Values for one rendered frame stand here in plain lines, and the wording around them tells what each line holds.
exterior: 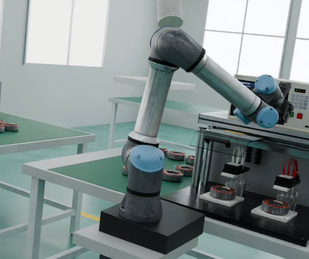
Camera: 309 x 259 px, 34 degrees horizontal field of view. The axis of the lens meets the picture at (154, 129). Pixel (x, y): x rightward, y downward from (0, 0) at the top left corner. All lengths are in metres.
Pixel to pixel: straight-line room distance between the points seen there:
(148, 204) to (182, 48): 0.53
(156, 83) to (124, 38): 7.29
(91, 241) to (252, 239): 0.62
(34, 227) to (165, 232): 1.15
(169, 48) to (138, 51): 7.78
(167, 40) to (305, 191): 1.08
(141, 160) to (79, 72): 6.58
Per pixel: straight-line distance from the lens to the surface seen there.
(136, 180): 1.67
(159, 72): 1.75
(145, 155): 1.66
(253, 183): 2.47
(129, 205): 1.70
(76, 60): 8.09
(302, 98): 2.23
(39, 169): 2.53
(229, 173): 2.28
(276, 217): 2.11
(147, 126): 1.77
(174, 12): 3.25
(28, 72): 7.38
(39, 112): 7.65
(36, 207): 2.64
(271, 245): 1.94
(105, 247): 1.68
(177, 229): 1.68
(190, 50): 1.62
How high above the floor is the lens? 1.38
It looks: 9 degrees down
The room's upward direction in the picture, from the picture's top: 7 degrees clockwise
